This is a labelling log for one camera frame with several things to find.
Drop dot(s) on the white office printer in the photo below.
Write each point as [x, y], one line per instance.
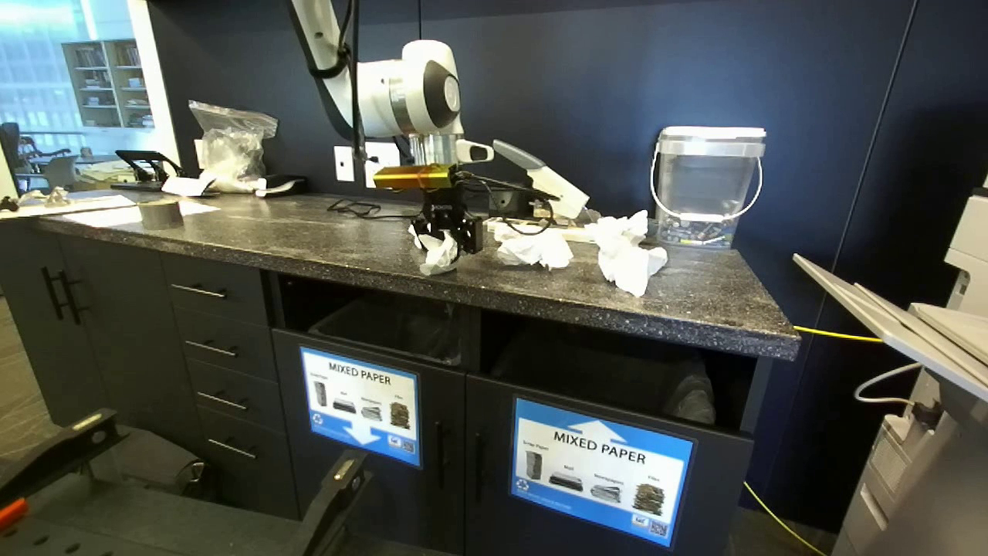
[927, 464]

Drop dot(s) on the blue sign with down arrow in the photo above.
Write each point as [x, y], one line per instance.
[360, 405]

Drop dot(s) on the dark bin cabinet door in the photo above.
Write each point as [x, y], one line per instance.
[720, 484]
[360, 506]

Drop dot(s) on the clear plastic bag with contents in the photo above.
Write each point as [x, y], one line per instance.
[233, 150]

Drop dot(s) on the black desk stand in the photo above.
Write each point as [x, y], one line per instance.
[143, 156]

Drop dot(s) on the blue sign with up arrow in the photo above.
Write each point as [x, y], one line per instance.
[602, 467]

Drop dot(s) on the large white outlet plate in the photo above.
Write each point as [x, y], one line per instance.
[385, 152]

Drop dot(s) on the white and black stapler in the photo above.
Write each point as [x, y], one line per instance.
[279, 189]

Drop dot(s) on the beige paper scrap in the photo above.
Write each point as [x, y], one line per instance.
[561, 208]

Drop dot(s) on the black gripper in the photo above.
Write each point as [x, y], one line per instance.
[453, 206]

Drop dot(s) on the small black desk device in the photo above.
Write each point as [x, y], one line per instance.
[510, 195]

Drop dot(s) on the window with white frame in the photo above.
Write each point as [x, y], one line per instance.
[62, 63]

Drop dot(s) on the beige masking tape roll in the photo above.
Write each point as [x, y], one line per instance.
[162, 214]

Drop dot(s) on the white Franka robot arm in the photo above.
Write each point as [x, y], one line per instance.
[396, 97]

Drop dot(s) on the black bin with liner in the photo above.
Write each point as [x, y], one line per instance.
[396, 324]
[619, 375]

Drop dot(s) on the black chair with armrests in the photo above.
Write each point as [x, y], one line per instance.
[336, 499]

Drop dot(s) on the dark counter cabinet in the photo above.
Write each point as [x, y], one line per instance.
[113, 341]

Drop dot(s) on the white booklet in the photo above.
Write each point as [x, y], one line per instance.
[189, 185]

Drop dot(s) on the small white wall plate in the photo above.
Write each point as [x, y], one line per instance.
[345, 164]

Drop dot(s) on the large white paper sheet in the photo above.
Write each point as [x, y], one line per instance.
[111, 216]

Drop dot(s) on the clear plastic bucket with lid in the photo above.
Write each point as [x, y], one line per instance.
[713, 185]

